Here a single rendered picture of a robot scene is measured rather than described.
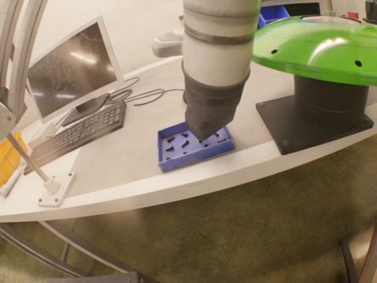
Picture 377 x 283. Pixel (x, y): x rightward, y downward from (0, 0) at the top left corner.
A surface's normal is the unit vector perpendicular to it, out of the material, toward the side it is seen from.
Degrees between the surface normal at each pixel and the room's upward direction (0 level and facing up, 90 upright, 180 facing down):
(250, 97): 0
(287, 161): 90
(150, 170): 0
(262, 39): 24
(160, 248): 0
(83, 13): 90
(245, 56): 109
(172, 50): 114
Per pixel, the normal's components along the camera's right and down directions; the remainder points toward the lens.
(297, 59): -0.59, -0.44
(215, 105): -0.07, 0.88
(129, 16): 0.07, 0.61
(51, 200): -0.30, -0.74
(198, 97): -0.55, 0.74
